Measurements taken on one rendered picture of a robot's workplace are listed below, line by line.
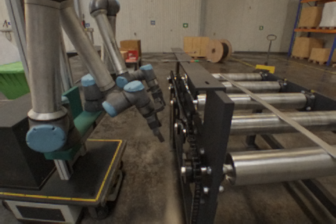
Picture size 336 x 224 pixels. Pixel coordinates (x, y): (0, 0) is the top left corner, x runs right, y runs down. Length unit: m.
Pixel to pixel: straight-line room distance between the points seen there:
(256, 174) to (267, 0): 12.64
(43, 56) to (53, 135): 0.32
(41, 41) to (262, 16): 12.55
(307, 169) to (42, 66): 1.03
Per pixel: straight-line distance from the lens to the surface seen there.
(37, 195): 1.50
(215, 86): 0.50
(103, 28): 1.24
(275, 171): 0.69
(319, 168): 0.80
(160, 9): 11.10
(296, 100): 1.42
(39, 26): 0.75
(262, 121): 0.95
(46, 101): 0.80
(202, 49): 8.51
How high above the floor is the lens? 1.32
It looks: 22 degrees down
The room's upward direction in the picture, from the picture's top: straight up
